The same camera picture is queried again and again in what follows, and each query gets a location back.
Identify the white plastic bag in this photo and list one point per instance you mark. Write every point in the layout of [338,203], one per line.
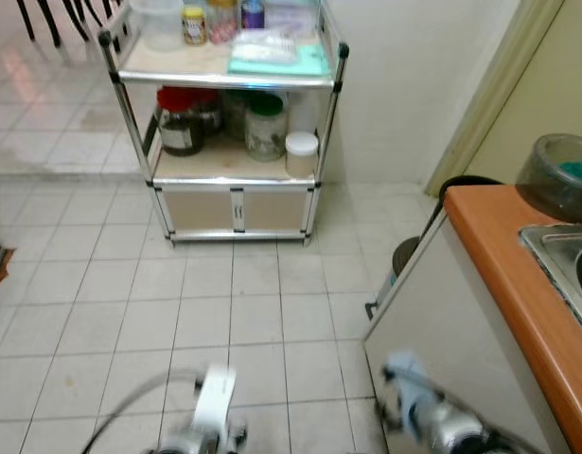
[264,47]

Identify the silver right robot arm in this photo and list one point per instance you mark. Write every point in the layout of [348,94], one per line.
[451,430]

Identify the orange top kitchen counter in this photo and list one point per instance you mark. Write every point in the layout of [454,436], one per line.
[499,284]

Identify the stainless steel sink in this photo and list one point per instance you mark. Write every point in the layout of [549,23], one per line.
[560,255]

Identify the large red lid dark jar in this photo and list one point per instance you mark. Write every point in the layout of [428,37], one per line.
[180,128]

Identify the white lid jar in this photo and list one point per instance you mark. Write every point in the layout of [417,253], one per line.
[302,153]

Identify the small red lid jar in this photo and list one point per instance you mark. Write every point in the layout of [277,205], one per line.
[212,112]

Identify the purple jar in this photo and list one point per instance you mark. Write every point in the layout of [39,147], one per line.
[253,13]

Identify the metal kitchen shelf cart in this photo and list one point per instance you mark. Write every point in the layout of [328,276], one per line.
[236,80]

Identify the clear glass jar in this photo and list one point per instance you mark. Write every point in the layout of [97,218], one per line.
[236,113]

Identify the black chair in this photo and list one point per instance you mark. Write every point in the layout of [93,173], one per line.
[54,17]

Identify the beige door frame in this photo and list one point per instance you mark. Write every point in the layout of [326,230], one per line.
[494,95]

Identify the pale blue right wrist camera mount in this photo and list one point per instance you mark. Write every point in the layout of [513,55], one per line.
[412,378]

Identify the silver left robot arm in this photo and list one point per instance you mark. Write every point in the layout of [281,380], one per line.
[201,443]

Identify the teal tray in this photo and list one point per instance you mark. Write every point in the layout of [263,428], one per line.
[309,64]

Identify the clear plastic tub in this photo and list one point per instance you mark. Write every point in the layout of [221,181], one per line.
[158,26]

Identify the clear jar orange contents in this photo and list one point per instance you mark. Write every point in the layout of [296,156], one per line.
[221,24]

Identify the teal sponge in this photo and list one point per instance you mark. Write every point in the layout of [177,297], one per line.
[576,172]

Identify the smoky glass bowl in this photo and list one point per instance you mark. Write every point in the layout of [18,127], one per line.
[546,189]

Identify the green lid glass jar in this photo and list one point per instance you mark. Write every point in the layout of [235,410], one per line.
[266,128]

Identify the clear plastic box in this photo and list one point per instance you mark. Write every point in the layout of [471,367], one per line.
[292,17]

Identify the yellow lid jar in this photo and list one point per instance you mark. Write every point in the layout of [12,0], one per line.
[194,28]

